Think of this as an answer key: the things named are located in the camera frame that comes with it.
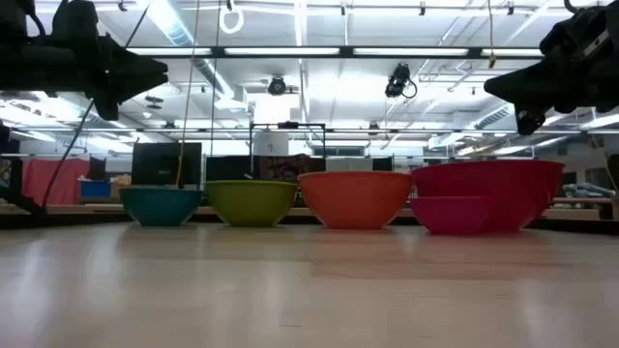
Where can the small magenta plastic bowl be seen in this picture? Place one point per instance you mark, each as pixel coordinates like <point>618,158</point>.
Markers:
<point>450,215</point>

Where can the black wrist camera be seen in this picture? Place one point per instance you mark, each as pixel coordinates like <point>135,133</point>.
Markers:
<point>528,118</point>
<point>107,107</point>

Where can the round black ceiling device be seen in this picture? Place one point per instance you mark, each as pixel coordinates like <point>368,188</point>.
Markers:
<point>276,85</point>

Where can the white cylindrical container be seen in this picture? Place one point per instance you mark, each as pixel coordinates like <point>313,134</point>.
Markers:
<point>271,144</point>

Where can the green plastic bowl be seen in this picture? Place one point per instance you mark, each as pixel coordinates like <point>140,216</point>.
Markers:
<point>250,203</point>

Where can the small black monitor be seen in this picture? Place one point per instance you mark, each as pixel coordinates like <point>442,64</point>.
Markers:
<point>227,168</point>

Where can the large black monitor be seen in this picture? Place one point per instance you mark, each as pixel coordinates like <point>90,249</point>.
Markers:
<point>164,164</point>

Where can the black overhead camera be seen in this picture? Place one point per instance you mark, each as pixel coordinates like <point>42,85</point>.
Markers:
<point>398,81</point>

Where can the teal plastic bowl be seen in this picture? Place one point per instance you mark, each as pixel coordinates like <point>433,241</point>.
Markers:
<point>159,207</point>

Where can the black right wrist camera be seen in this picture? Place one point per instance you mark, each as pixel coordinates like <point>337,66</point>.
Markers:
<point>528,118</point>

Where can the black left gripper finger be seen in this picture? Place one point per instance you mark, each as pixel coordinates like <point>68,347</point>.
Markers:
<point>142,67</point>
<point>142,84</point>

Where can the black metal frame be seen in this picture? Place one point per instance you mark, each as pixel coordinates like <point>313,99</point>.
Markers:
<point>250,140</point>

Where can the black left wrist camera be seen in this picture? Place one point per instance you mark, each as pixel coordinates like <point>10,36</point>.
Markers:
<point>107,107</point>

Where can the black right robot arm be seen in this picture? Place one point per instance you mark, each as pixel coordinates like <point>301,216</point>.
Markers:
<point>610,58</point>

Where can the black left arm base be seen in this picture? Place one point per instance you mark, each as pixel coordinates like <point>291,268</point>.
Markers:
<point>17,193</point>

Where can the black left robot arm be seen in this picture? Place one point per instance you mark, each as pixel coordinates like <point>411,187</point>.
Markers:
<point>21,63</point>

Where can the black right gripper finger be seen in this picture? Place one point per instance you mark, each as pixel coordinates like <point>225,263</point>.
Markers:
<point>522,79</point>
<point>522,95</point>

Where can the red cloth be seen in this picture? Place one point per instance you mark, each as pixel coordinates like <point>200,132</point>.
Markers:
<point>53,179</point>

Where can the blue storage bin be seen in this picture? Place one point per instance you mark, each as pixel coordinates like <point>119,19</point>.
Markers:
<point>95,188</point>

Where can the large red plastic bowl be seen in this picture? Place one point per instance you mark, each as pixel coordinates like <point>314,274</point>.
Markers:
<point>488,179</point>

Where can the brown patterned object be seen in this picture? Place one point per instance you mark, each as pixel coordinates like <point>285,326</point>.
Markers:
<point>285,166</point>

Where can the orange plastic bowl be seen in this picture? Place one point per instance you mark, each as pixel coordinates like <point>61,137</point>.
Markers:
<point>355,199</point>

